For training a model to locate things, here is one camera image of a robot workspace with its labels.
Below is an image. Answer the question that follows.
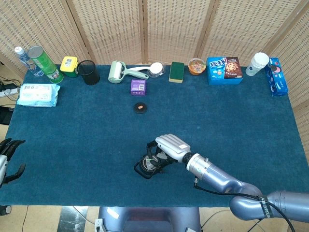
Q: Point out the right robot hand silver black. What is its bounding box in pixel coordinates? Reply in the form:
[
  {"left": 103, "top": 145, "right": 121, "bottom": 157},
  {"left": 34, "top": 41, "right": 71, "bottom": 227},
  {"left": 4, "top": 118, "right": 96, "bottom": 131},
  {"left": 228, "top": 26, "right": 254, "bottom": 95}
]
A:
[{"left": 146, "top": 133, "right": 191, "bottom": 170}]

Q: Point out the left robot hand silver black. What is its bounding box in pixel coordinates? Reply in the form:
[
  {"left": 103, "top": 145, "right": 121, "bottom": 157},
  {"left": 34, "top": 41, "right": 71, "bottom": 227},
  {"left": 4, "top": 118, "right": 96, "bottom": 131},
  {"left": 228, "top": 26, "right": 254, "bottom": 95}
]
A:
[{"left": 0, "top": 138, "right": 27, "bottom": 188}]

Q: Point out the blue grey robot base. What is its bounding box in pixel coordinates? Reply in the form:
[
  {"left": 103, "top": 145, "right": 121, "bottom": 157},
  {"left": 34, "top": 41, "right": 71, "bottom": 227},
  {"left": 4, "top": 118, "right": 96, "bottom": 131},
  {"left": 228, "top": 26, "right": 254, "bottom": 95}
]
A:
[{"left": 95, "top": 206, "right": 202, "bottom": 232}]

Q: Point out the small black round lid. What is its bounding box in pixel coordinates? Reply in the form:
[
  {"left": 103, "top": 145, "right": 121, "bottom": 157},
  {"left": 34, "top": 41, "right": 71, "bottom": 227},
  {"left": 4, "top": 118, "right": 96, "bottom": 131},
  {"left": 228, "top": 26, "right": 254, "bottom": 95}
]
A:
[{"left": 134, "top": 102, "right": 148, "bottom": 115}]

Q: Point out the black case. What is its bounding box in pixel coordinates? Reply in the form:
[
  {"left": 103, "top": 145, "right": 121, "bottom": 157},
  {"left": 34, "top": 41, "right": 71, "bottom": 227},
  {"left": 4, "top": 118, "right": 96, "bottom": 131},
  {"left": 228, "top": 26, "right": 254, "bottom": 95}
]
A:
[{"left": 0, "top": 106, "right": 14, "bottom": 125}]

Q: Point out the small purple box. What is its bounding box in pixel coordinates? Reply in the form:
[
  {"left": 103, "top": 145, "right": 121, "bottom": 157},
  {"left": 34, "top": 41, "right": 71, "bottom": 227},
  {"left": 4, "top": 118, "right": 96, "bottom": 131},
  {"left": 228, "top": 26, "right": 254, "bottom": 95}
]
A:
[{"left": 130, "top": 79, "right": 147, "bottom": 97}]

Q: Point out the white power strip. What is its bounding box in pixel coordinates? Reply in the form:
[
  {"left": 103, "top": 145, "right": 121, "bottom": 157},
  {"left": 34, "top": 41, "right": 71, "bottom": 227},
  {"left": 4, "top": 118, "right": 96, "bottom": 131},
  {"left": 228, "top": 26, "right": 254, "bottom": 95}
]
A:
[{"left": 0, "top": 87, "right": 20, "bottom": 98}]

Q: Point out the green yellow sponge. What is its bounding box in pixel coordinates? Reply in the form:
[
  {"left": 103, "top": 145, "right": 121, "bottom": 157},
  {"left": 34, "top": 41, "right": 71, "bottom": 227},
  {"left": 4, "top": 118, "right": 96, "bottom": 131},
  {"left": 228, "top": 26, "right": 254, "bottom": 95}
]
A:
[{"left": 168, "top": 61, "right": 185, "bottom": 84}]

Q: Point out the white round container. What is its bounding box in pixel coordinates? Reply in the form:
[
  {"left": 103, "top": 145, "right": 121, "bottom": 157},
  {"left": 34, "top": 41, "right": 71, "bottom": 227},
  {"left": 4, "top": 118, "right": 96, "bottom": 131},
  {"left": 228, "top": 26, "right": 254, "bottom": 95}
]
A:
[{"left": 146, "top": 62, "right": 166, "bottom": 78}]

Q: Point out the light blue wet wipes pack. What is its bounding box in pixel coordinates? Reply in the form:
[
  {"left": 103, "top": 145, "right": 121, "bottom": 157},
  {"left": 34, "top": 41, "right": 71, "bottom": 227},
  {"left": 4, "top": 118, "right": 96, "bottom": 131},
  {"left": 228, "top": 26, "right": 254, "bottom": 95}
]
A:
[{"left": 16, "top": 83, "right": 61, "bottom": 108}]

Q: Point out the orange jelly cup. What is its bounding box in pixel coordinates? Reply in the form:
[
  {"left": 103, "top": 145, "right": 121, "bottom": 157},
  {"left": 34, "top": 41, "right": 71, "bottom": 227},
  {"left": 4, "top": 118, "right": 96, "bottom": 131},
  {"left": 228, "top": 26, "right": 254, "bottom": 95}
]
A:
[{"left": 188, "top": 58, "right": 207, "bottom": 76}]

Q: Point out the blue table cloth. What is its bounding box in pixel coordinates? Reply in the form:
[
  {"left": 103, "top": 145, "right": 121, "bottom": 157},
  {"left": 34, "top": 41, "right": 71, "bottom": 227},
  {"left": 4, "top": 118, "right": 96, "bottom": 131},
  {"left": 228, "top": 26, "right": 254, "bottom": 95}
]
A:
[{"left": 0, "top": 63, "right": 309, "bottom": 209}]

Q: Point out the blue brown cookie box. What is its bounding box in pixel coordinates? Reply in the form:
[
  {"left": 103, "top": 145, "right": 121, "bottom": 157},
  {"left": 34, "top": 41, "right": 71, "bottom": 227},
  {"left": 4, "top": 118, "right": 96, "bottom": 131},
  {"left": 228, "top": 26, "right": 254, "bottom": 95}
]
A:
[{"left": 207, "top": 57, "right": 243, "bottom": 86}]

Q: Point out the pale green lint roller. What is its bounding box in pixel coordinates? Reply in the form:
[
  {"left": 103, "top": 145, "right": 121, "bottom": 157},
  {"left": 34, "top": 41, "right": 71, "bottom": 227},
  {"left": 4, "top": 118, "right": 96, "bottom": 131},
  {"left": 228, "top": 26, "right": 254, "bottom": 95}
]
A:
[{"left": 108, "top": 60, "right": 150, "bottom": 85}]

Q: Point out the clear plastic water bottle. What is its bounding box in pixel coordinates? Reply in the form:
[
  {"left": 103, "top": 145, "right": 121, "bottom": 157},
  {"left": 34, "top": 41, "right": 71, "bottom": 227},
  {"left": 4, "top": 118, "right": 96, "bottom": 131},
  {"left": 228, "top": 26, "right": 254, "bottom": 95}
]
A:
[{"left": 14, "top": 46, "right": 44, "bottom": 77}]

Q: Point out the black mesh pen holder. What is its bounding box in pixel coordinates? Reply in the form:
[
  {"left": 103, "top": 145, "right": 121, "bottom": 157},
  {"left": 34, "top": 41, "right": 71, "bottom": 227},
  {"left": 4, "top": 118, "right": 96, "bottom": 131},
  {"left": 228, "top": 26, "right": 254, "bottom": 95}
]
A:
[{"left": 77, "top": 59, "right": 100, "bottom": 86}]

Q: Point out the tall green cylindrical can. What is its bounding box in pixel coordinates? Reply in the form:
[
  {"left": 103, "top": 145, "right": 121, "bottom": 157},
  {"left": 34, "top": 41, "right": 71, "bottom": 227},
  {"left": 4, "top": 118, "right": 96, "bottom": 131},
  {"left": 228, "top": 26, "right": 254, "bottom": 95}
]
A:
[{"left": 27, "top": 45, "right": 64, "bottom": 84}]

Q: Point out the stack of white paper cups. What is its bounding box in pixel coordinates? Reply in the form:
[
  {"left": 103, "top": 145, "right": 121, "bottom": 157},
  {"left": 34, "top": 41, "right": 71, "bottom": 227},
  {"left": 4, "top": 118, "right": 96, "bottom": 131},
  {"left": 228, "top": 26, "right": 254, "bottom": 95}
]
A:
[{"left": 245, "top": 52, "right": 270, "bottom": 77}]

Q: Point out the green container yellow lid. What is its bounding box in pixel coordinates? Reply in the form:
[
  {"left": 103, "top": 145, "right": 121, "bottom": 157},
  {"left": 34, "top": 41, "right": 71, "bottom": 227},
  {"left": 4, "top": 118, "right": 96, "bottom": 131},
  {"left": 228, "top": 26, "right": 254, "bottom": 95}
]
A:
[{"left": 59, "top": 56, "right": 80, "bottom": 78}]

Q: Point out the dark blue sandwich cookie box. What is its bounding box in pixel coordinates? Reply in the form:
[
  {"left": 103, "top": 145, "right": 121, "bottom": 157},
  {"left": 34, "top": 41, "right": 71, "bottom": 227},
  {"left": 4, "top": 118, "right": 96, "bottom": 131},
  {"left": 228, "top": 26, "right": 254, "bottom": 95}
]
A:
[{"left": 263, "top": 57, "right": 289, "bottom": 97}]

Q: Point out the woven bamboo folding screen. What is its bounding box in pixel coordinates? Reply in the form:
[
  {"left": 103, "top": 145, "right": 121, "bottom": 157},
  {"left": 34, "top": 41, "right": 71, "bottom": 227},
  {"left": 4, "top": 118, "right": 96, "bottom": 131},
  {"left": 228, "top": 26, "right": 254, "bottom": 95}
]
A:
[{"left": 0, "top": 0, "right": 309, "bottom": 170}]

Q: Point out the black teapot with handle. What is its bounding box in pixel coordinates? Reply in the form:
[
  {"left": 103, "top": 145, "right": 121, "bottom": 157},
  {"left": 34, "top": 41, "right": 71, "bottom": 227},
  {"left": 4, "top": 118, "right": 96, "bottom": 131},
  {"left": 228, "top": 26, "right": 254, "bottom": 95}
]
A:
[{"left": 134, "top": 154, "right": 165, "bottom": 180}]

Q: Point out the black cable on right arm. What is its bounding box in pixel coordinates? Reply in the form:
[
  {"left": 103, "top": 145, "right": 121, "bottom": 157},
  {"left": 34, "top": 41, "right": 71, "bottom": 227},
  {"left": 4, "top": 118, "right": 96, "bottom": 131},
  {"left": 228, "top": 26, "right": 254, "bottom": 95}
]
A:
[{"left": 193, "top": 178, "right": 296, "bottom": 232}]

